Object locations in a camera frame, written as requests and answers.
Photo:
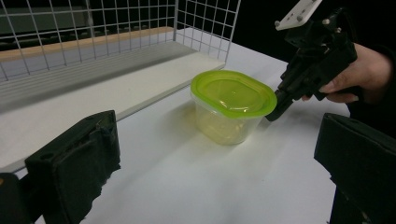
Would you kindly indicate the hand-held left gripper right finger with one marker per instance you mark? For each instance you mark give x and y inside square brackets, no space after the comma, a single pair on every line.
[364,161]

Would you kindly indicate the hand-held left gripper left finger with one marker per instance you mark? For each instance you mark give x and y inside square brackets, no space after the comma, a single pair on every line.
[74,165]

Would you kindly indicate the plastic container with green lid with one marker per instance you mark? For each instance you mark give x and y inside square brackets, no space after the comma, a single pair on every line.
[232,96]

